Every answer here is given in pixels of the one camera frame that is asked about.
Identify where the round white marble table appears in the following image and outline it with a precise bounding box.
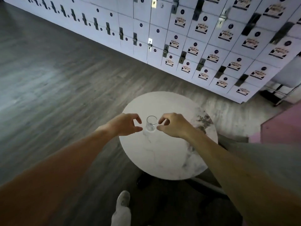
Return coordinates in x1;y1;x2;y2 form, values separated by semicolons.
119;91;219;193

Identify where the person's left hand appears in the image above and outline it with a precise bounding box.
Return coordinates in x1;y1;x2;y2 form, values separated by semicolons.
107;113;143;137

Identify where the person's right forearm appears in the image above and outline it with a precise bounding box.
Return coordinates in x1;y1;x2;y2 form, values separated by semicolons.
187;127;301;226

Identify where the white box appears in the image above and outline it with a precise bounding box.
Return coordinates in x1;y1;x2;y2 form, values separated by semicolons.
270;55;301;90

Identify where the person's left forearm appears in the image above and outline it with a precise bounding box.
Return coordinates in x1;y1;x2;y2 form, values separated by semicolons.
0;125;116;226

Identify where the clear drinking glass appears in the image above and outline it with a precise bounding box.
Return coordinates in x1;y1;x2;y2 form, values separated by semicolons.
146;115;158;133

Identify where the person's right hand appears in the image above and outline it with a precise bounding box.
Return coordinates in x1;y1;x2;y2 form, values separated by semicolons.
156;113;195;139

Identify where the pink sofa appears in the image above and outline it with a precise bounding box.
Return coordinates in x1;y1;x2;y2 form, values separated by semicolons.
249;101;301;148

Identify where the metal trolley frame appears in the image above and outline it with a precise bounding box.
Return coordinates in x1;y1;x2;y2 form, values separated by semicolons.
259;82;301;108

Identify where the person's white shoe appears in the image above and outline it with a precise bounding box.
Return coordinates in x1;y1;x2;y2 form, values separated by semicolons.
116;191;131;210

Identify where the wall of white lockers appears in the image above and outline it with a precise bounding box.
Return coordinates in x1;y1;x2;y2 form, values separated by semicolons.
0;0;301;104

